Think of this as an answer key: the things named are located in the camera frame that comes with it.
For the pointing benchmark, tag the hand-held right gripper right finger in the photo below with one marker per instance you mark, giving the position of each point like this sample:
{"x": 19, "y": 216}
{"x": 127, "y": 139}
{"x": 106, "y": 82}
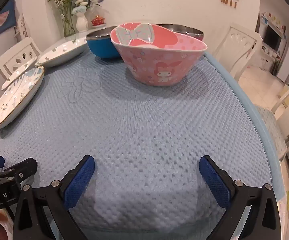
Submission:
{"x": 215, "y": 182}

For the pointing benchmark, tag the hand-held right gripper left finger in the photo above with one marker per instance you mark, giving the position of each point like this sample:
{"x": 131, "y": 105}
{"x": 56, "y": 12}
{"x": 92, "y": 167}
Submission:
{"x": 80, "y": 182}

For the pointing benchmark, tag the white gold-rimmed leaf plate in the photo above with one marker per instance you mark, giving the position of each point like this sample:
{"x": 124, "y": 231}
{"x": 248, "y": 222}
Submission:
{"x": 14, "y": 102}

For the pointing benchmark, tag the small white flowered plate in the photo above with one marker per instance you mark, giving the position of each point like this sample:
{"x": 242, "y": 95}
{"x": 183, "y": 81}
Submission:
{"x": 14, "y": 76}

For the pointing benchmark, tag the white hexagonal flowered plate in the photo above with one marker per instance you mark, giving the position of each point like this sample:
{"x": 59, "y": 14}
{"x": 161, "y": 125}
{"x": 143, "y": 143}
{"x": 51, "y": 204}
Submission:
{"x": 59, "y": 53}

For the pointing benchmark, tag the pink cartoon bowl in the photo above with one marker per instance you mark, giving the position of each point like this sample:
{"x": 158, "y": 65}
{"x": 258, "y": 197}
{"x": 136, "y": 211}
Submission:
{"x": 159, "y": 65}

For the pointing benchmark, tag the blue steel bowl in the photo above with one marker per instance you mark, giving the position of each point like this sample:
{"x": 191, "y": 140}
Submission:
{"x": 102, "y": 48}

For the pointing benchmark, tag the magenta steel bowl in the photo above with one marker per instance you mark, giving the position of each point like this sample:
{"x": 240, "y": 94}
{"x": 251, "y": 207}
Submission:
{"x": 182, "y": 28}

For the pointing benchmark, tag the person's left hand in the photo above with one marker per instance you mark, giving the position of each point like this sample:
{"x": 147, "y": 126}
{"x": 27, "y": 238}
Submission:
{"x": 0, "y": 217}

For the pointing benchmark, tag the light blue textured table mat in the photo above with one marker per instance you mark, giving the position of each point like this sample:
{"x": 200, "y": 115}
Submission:
{"x": 144, "y": 130}

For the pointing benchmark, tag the blue refrigerator cover cloth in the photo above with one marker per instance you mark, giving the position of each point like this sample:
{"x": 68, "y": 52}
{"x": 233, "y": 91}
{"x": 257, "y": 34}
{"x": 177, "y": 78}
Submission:
{"x": 2, "y": 20}

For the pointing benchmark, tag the small white refrigerator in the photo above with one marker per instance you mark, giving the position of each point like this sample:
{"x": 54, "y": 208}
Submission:
{"x": 288, "y": 60}

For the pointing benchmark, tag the glass vase with green stems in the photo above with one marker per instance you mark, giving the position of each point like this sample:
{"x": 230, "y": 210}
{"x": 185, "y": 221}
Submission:
{"x": 69, "y": 27}

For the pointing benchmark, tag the white ribbed vase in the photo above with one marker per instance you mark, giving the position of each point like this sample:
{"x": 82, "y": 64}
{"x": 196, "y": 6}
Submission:
{"x": 82, "y": 23}

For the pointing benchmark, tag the black television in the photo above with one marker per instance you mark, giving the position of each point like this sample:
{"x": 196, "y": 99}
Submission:
{"x": 272, "y": 38}

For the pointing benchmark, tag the red lidded tea cup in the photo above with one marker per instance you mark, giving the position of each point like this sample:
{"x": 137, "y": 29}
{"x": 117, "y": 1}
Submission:
{"x": 98, "y": 20}

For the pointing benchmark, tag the white television wall unit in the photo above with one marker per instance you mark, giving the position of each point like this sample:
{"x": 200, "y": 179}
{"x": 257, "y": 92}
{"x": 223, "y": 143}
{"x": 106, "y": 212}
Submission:
{"x": 272, "y": 21}

